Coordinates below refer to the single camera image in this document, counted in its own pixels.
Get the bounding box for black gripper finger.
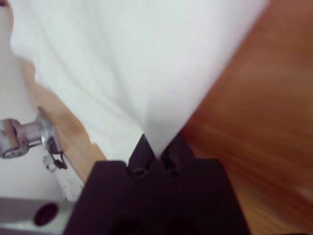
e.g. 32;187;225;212
128;133;157;176
160;135;196;176

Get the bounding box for white t-shirt with black logo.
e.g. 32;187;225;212
9;0;270;160

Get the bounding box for small white connector block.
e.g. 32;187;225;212
43;154;57;173

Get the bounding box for arm grey base plate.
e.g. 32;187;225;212
36;106;67;170

